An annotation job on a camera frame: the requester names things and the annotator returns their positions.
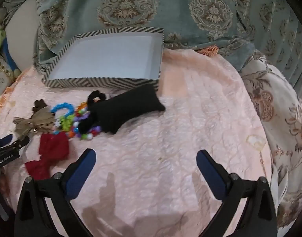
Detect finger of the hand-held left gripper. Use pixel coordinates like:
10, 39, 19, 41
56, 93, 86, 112
7, 136, 30, 151
0, 134, 14, 150

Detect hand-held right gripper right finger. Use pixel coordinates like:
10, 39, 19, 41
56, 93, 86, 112
196, 149, 278, 237

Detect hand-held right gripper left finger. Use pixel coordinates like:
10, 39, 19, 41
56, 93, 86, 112
14, 148, 97, 237

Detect beige dotted hair bow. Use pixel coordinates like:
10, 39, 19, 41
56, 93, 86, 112
13, 107, 57, 137

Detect red hair bow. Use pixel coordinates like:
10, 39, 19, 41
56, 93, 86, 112
25, 131, 69, 180

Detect brown scrunchie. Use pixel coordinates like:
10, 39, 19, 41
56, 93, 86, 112
33, 99, 48, 113

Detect green and blue bead bracelet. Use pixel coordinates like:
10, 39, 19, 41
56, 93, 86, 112
51, 103, 75, 131

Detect rainbow bead bracelet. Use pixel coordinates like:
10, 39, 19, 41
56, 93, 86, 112
74, 102, 91, 119

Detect black scrunchie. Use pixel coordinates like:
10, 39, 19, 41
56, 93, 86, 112
77, 90, 107, 135

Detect striped box with white inside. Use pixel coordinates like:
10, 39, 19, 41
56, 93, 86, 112
42, 27, 164, 91

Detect pink textured bedspread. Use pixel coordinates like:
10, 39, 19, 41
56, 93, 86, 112
0, 46, 275, 237

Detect cream embroidered cushion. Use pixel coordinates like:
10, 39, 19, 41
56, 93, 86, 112
0, 54, 17, 104

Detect cream floral blanket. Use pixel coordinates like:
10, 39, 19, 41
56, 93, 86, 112
240, 52, 302, 230

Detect white pillow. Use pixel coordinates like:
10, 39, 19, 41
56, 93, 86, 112
4, 0, 41, 71

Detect blue patterned cushion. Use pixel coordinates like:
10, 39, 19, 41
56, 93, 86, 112
35, 0, 302, 90

